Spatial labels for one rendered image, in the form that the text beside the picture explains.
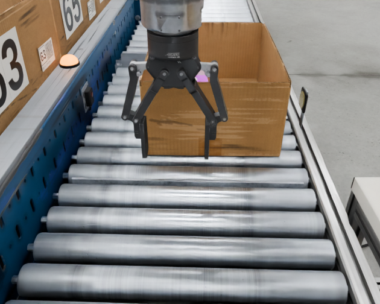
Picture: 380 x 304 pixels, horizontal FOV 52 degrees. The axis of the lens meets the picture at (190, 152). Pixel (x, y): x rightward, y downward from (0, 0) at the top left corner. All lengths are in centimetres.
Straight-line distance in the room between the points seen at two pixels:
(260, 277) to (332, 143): 183
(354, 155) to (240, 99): 160
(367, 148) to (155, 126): 177
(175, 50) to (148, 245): 31
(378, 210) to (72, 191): 56
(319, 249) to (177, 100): 37
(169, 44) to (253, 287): 37
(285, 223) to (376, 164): 163
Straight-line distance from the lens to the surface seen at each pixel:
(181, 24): 54
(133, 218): 70
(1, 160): 64
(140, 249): 65
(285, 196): 75
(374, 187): 83
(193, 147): 82
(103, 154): 86
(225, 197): 73
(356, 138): 248
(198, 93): 61
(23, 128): 71
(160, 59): 57
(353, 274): 66
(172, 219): 69
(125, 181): 78
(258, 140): 82
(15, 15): 80
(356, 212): 84
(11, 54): 77
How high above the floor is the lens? 123
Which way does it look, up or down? 35 degrees down
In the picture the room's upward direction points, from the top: straight up
